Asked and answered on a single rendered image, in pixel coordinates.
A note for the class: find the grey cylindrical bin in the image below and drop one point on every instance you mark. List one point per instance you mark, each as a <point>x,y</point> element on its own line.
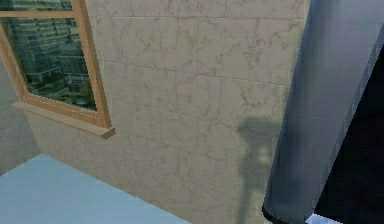
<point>320,116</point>

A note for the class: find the wooden framed window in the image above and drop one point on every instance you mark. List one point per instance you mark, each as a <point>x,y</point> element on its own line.
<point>53,63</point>

